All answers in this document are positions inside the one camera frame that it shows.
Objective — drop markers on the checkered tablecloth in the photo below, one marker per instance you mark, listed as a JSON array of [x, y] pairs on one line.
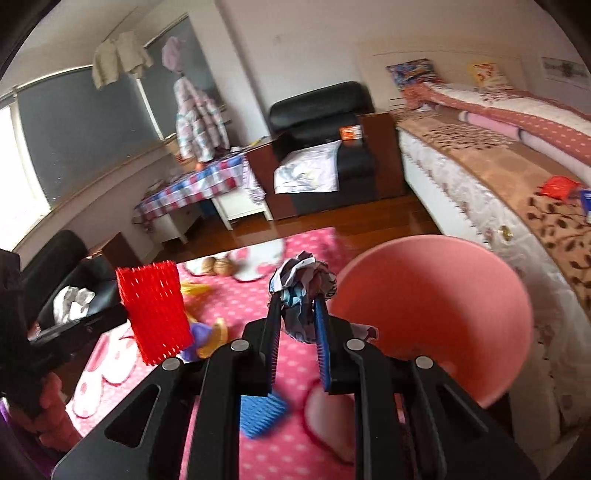
[[198, 182]]

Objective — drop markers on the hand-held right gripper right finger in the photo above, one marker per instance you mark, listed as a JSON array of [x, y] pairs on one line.
[[322, 341]]

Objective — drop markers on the black leather armchair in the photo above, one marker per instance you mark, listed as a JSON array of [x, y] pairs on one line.
[[55, 258], [318, 106]]

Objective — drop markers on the small brown wooden table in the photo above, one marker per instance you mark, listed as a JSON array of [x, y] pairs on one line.
[[117, 251]]

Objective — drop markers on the printed paper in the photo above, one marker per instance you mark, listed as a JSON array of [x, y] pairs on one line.
[[302, 286]]

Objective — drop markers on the person's left hand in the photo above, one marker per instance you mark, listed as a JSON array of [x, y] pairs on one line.
[[57, 410]]

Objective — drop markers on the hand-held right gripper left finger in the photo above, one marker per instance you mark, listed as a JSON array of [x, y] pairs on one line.
[[273, 332]]

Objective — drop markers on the brown leopard print blanket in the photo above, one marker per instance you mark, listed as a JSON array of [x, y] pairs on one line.
[[498, 170]]

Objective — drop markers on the pink hat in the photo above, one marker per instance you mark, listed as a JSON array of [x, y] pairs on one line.
[[173, 53]]

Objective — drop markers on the pink polka dot blanket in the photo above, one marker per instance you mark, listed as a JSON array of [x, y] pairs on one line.
[[240, 295]]

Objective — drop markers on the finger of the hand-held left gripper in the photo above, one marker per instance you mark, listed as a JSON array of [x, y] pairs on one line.
[[83, 325]]

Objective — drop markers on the red packet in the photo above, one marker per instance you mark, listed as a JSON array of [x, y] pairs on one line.
[[558, 187]]

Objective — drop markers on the person's left forearm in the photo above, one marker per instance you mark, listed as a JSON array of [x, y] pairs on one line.
[[9, 443]]

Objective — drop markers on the white table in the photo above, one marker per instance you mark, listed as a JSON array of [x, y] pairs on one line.
[[240, 203]]

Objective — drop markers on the crumpled white cloth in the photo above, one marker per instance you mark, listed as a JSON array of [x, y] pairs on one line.
[[71, 302]]

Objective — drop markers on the brown wooden side cabinet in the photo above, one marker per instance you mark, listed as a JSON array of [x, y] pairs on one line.
[[385, 157], [265, 154]]

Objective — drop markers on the pink plastic basin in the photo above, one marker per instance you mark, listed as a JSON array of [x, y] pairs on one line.
[[429, 304]]

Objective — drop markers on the colourful printed pillow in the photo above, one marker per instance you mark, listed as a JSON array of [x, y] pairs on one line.
[[413, 71]]

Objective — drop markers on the pastel puffer jacket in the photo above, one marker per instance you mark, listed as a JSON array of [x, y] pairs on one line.
[[198, 120]]

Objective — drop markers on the white floral cloth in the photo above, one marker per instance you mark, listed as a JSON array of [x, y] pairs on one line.
[[304, 168]]

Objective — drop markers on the red foam fruit net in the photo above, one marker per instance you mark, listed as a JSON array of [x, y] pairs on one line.
[[154, 314]]

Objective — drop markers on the pink floral quilt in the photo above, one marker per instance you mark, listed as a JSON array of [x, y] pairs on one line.
[[508, 110]]

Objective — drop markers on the white bed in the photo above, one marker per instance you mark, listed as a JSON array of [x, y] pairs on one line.
[[443, 184]]

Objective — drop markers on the cream hanging sweater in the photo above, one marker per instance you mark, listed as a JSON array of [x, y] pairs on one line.
[[117, 57]]

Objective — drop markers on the blue packet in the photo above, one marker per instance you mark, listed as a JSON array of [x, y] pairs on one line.
[[586, 205]]

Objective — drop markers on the yellow printed pillow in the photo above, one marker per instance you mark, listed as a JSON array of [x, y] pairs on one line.
[[487, 74]]

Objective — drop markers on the small orange box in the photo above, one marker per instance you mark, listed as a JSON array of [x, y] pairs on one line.
[[351, 133]]

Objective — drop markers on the blue plastic bin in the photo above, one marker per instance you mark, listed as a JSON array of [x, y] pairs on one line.
[[208, 207]]

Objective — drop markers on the grey window blind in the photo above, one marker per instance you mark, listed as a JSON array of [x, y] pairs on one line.
[[194, 50], [83, 134]]

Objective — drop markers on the orange peel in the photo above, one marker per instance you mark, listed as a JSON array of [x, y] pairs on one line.
[[194, 290]]

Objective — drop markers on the black and white cloth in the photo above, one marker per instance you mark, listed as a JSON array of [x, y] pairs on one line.
[[253, 182]]

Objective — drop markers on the brown walnut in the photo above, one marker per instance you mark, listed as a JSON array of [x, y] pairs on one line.
[[207, 266], [224, 267]]

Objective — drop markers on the pink folded blanket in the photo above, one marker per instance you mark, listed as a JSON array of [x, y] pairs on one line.
[[489, 123]]

